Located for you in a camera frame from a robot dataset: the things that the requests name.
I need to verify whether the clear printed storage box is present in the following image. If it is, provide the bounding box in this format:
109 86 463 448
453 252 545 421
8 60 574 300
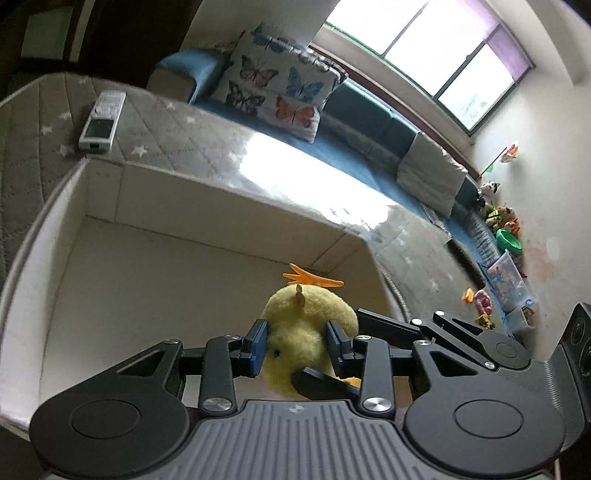
486 249 533 311

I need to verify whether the green plastic bowl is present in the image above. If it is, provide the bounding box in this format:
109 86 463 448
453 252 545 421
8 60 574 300
496 228 523 256

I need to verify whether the blue sofa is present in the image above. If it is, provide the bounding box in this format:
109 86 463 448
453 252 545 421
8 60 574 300
147 48 509 301

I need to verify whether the orange wall decoration on stick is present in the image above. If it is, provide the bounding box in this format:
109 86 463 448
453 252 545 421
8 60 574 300
480 143 520 176

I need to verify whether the grey quilted star cover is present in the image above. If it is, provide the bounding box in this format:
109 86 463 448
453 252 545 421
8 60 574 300
0 73 491 480

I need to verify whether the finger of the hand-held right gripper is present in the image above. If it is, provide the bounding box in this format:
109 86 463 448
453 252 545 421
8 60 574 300
291 367 362 401
355 307 491 368

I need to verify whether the pile of plush toys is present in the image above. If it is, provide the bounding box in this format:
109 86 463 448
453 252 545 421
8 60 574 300
480 205 521 232

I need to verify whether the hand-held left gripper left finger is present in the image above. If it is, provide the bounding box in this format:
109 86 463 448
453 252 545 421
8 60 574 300
115 320 269 416

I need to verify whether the white remote control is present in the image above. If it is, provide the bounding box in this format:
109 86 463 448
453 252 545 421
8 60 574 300
78 90 127 152

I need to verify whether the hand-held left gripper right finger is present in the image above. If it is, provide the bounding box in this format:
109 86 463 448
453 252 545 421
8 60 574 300
325 320 481 416

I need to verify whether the grey cushion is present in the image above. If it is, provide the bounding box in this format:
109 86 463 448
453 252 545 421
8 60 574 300
396 131 470 218

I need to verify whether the butterfly print pillow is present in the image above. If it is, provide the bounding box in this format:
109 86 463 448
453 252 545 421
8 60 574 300
211 21 339 144
295 44 350 88

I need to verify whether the small cardboard carton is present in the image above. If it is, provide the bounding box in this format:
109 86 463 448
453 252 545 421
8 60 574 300
505 306 537 334

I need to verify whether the purple window blind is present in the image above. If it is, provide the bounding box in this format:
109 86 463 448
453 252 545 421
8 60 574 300
462 0 533 78

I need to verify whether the dark wooden door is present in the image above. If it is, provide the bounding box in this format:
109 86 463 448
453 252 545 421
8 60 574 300
18 0 204 88

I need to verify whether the green framed window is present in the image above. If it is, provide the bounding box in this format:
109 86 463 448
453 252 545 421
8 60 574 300
324 0 536 136

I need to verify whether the grey cardboard box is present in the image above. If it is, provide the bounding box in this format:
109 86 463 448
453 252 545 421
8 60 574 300
0 156 410 432

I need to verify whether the yellow plush duck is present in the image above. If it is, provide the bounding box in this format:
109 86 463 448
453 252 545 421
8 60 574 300
260 263 359 400

